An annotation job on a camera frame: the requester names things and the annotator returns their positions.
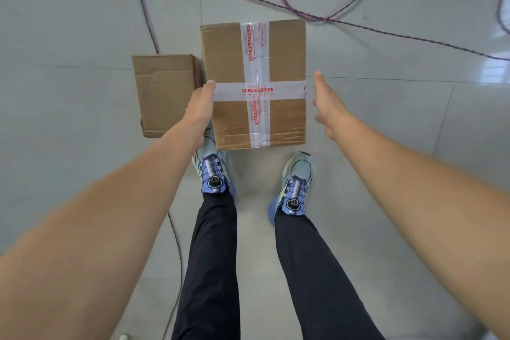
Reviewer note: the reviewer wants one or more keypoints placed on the person's left hand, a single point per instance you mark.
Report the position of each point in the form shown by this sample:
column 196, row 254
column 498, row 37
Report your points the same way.
column 201, row 106

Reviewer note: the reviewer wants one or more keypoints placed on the person's left thumb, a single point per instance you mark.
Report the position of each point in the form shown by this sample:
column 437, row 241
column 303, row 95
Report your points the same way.
column 209, row 86

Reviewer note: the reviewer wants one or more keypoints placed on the person's left blue sneaker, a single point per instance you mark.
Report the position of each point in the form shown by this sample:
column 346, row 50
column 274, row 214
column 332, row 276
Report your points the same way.
column 213, row 172

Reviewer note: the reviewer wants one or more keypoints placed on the person's right thumb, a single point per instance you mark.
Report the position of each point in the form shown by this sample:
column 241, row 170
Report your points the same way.
column 320, row 119

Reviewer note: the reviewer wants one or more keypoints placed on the person's right forearm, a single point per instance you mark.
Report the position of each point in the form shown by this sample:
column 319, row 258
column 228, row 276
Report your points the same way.
column 418, row 200

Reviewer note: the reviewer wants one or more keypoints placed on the person's left forearm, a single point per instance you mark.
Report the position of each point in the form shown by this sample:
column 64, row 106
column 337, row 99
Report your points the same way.
column 99, row 232

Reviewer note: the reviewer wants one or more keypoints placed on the person's black trousers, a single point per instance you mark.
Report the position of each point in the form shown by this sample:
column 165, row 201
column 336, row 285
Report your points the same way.
column 211, row 272

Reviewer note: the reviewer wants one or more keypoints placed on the person's right blue sneaker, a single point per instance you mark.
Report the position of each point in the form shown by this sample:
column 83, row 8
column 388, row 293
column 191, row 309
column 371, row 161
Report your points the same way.
column 295, row 188

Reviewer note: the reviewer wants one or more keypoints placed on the person's right hand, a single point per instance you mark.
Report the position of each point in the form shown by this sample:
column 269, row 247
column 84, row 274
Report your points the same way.
column 332, row 110

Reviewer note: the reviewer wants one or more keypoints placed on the person's blue sneaker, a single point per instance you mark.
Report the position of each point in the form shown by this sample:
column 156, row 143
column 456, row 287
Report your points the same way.
column 295, row 188
column 213, row 172

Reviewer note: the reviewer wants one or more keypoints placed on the small plain cardboard box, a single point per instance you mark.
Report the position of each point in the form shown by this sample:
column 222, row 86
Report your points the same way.
column 163, row 92

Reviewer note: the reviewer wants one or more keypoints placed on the taped cardboard box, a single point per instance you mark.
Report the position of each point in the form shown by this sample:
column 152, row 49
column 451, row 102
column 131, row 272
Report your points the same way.
column 279, row 57

